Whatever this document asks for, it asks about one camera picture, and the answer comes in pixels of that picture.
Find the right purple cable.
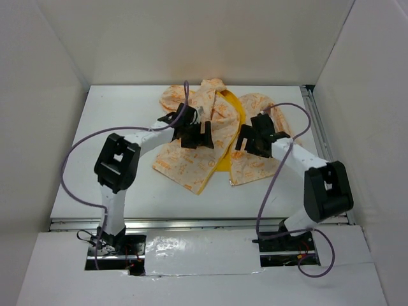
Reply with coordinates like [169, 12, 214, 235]
[256, 102, 336, 278]

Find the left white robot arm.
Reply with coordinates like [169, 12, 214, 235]
[94, 103, 214, 254]

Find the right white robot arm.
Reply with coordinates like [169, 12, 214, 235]
[235, 112, 354, 250]

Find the yellow and patterned jacket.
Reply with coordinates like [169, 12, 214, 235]
[152, 78, 293, 194]

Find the aluminium frame rail right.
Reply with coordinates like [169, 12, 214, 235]
[300, 85, 356, 225]

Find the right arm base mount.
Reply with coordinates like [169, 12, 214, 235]
[252, 232, 319, 267]

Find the white cover sheet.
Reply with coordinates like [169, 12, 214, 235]
[145, 229, 263, 277]

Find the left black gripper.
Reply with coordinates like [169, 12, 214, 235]
[181, 120, 214, 149]

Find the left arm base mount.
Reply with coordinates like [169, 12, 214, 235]
[76, 229, 147, 276]

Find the aluminium frame rail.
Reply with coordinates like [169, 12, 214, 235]
[49, 217, 288, 231]
[300, 85, 356, 225]

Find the aluminium frame rail front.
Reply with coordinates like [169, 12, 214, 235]
[49, 217, 288, 231]

